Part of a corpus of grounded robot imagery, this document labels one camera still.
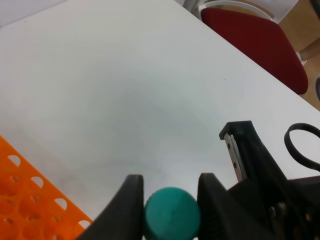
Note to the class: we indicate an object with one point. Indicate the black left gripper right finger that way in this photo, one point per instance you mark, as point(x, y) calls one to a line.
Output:
point(222, 217)

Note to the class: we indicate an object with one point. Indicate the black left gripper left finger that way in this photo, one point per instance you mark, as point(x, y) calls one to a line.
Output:
point(123, 217)

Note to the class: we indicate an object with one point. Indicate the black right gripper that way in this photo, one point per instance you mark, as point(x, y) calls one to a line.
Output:
point(288, 209)

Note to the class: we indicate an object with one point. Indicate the green-capped test tube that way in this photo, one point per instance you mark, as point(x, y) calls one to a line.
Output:
point(171, 213)

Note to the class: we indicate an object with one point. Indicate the orange test tube rack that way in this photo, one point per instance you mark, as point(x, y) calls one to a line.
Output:
point(31, 207)

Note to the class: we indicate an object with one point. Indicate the red cushioned chair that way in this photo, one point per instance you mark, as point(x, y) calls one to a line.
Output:
point(252, 26)

